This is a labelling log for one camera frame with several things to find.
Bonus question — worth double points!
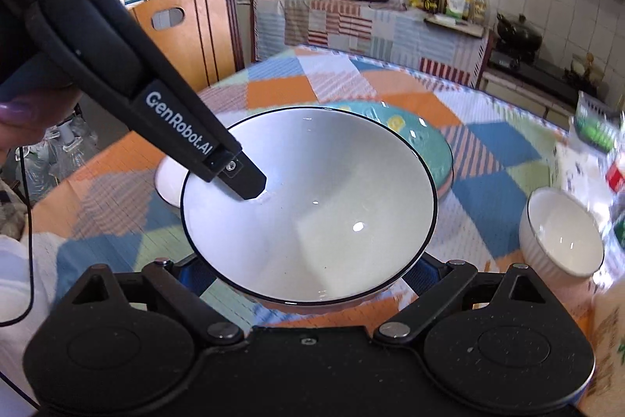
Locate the person's left hand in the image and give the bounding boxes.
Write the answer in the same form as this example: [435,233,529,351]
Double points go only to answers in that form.
[0,86,83,156]

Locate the wooden chair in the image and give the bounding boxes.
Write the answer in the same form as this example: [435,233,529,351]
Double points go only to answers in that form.
[129,0,245,93]

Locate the teal fried egg plate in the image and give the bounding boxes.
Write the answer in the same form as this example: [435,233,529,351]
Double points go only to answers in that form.
[332,101,454,198]

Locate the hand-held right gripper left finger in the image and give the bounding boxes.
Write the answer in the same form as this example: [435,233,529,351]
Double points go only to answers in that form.
[57,257,246,347]

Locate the black wok with lid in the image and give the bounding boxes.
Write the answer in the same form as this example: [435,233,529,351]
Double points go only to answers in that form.
[495,11,544,51]

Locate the striped patchwork counter cloth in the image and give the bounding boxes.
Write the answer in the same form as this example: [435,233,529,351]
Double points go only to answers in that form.
[251,0,489,88]

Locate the small pot with lid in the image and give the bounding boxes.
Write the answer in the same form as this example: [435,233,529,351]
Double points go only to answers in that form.
[569,53,606,82]

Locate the cutting board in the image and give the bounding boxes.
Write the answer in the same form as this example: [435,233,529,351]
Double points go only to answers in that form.
[425,14,489,38]

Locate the black cable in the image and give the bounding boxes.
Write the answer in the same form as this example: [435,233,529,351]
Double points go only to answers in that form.
[0,147,36,326]

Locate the green plastic basket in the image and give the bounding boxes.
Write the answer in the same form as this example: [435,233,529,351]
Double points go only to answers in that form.
[571,92,625,152]

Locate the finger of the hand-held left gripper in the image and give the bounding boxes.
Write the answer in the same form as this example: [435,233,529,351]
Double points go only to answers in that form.
[222,153,268,202]

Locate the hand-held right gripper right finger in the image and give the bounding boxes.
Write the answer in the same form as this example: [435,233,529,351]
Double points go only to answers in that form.
[372,255,555,344]

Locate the clear plastic bags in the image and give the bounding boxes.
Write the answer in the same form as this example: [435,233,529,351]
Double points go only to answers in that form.
[14,124,98,203]

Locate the white rice bag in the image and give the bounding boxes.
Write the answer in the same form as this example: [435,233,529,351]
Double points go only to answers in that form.
[581,246,625,404]

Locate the person's white clothing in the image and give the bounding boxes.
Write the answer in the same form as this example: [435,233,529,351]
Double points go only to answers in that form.
[0,177,66,404]

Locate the black gas stove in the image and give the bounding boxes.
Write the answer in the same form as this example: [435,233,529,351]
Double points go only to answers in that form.
[488,48,606,105]

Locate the white tissue pack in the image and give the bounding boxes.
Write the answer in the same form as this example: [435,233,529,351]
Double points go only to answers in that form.
[552,143,611,203]

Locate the white bowl with dark rim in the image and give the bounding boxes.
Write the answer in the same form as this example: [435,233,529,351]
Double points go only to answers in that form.
[519,187,605,278]
[180,104,438,313]

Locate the red label water bottle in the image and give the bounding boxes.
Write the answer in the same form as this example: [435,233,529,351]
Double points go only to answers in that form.
[605,153,625,194]

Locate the white plate with dark rim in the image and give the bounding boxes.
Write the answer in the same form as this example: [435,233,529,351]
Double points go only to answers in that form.
[154,153,196,209]

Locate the colourful checked tablecloth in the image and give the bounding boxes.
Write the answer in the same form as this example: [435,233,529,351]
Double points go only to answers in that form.
[29,45,625,325]

